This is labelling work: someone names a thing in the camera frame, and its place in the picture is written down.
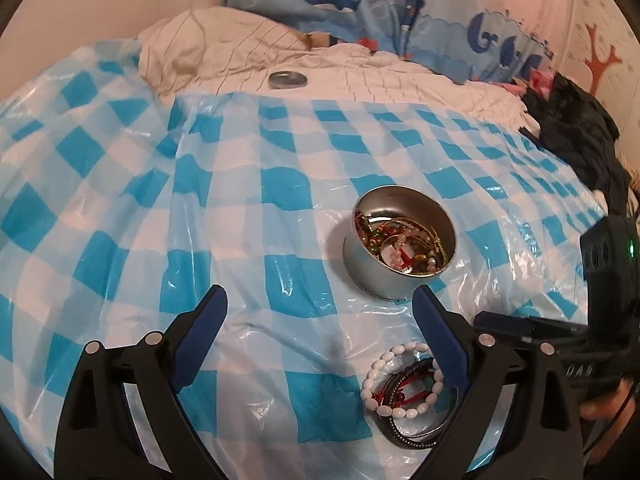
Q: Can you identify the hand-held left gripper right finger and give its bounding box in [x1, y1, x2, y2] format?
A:
[412, 284, 586, 480]

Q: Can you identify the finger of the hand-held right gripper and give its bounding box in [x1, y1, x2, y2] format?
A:
[472, 310, 592, 356]

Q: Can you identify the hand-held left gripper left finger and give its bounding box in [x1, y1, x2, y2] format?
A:
[54, 284, 230, 480]

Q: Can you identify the black and red cord bracelet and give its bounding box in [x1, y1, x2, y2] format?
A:
[372, 357, 441, 411]

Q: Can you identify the white bead bracelet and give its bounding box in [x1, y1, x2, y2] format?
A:
[361, 341, 445, 418]

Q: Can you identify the dark bead bracelet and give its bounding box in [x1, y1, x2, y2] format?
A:
[390, 385, 463, 443]

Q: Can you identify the round metal tin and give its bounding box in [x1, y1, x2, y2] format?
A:
[342, 185, 458, 301]

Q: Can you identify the pile of mixed bracelets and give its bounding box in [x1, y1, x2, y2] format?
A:
[354, 210, 448, 276]

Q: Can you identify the black studded bracelet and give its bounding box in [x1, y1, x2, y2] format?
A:
[382, 410, 441, 451]

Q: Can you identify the person's right hand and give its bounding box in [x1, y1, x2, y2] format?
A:
[580, 379, 638, 421]

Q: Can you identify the blue white checkered plastic sheet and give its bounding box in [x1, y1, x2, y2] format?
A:
[0, 37, 613, 480]

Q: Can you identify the black clothing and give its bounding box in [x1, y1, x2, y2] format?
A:
[520, 72, 633, 211]

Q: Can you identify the pink cloth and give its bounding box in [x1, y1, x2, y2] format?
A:
[510, 67, 556, 97]

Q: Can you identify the round metal tin lid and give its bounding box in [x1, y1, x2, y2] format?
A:
[268, 70, 308, 91]

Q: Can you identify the white striped duvet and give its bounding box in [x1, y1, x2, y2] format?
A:
[137, 7, 526, 126]

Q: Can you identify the whale pattern blue curtain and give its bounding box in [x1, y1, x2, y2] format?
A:
[400, 0, 558, 86]

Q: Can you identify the beige cloth with brown band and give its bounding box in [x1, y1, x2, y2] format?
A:
[295, 32, 343, 52]

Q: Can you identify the orange coral wall sticker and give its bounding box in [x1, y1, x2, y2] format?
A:
[582, 24, 623, 96]

